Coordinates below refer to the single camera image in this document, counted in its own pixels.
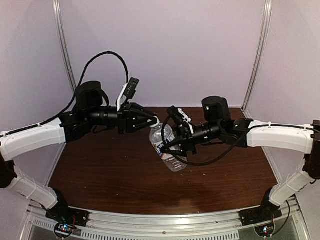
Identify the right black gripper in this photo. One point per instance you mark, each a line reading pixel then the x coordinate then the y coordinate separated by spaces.
pixel 187 138

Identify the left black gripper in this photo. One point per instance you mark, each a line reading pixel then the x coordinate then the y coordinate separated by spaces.
pixel 127 119

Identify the white water bottle cap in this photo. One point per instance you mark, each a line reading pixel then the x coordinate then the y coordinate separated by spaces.
pixel 157 122

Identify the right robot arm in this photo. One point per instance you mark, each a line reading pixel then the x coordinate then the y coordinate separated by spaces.
pixel 248 133

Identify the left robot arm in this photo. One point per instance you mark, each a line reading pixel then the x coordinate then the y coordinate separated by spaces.
pixel 92 109

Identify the right circuit board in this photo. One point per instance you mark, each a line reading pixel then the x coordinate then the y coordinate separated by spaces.
pixel 265 230

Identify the circuit board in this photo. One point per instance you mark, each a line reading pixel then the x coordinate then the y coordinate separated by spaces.
pixel 265 230
pixel 62 230

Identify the left circuit board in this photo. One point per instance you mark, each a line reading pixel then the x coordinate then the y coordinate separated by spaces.
pixel 62 230

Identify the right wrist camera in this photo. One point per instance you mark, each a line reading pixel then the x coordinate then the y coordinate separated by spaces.
pixel 183 121

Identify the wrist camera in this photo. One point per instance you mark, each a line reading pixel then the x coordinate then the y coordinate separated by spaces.
pixel 127 93
pixel 183 121

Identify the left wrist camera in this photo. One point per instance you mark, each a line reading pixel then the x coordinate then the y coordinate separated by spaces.
pixel 127 93

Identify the right aluminium frame post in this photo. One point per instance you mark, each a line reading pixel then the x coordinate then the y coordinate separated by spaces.
pixel 264 31

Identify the aluminium frame post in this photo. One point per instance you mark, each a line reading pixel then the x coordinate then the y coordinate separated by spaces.
pixel 264 31
pixel 63 43

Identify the front aluminium rail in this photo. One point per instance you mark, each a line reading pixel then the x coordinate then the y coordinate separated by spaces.
pixel 223 225

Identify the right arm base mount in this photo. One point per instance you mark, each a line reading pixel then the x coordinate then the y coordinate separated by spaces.
pixel 267 211

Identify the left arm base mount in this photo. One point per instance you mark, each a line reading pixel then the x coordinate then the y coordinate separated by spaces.
pixel 62 213

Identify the left aluminium frame post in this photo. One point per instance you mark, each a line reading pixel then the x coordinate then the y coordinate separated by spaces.
pixel 63 43

